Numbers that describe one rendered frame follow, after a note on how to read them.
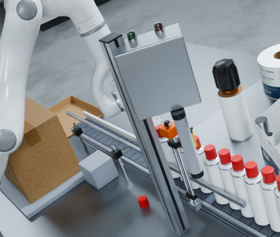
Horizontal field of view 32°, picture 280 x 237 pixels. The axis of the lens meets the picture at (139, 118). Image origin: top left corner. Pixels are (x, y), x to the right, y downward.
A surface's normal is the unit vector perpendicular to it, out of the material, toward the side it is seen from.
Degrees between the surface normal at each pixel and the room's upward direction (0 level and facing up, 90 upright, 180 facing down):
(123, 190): 0
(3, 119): 58
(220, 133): 0
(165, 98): 90
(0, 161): 65
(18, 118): 72
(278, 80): 90
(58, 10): 103
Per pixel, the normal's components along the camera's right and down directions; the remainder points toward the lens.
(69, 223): -0.30, -0.82
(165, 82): 0.04, 0.50
